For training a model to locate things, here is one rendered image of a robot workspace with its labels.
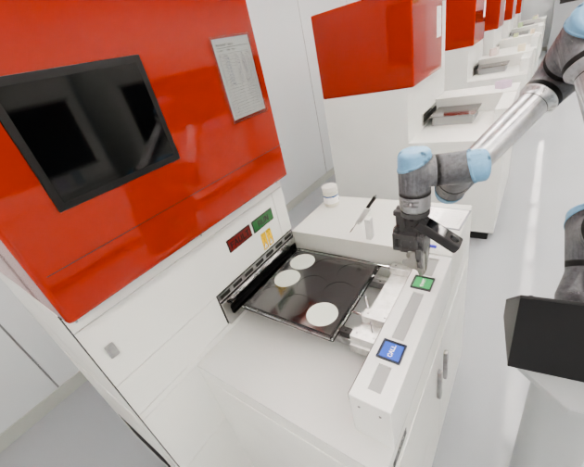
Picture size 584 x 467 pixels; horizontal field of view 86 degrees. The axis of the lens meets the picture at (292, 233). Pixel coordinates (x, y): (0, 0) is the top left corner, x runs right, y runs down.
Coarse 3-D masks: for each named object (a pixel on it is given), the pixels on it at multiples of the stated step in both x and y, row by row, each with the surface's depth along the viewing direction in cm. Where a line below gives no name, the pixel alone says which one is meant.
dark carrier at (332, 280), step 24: (288, 264) 124; (312, 264) 121; (336, 264) 118; (360, 264) 115; (264, 288) 115; (288, 288) 112; (312, 288) 109; (336, 288) 106; (360, 288) 104; (288, 312) 101
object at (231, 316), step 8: (288, 240) 132; (280, 248) 128; (296, 248) 137; (272, 256) 124; (288, 256) 135; (264, 264) 121; (280, 264) 131; (256, 272) 117; (272, 272) 127; (248, 280) 114; (264, 280) 124; (240, 288) 111; (256, 288) 120; (232, 296) 109; (248, 296) 117; (224, 304) 106; (240, 304) 114; (224, 312) 108; (232, 312) 110; (240, 312) 113; (232, 320) 110
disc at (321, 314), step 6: (312, 306) 101; (318, 306) 101; (324, 306) 100; (330, 306) 100; (312, 312) 99; (318, 312) 98; (324, 312) 98; (330, 312) 97; (336, 312) 97; (312, 318) 97; (318, 318) 96; (324, 318) 96; (330, 318) 95; (318, 324) 94; (324, 324) 94
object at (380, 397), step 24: (432, 264) 98; (408, 288) 90; (432, 288) 88; (408, 312) 83; (432, 312) 83; (384, 336) 78; (408, 336) 76; (432, 336) 88; (384, 360) 72; (408, 360) 71; (360, 384) 69; (384, 384) 68; (408, 384) 71; (360, 408) 68; (384, 408) 63; (408, 408) 75; (384, 432) 67
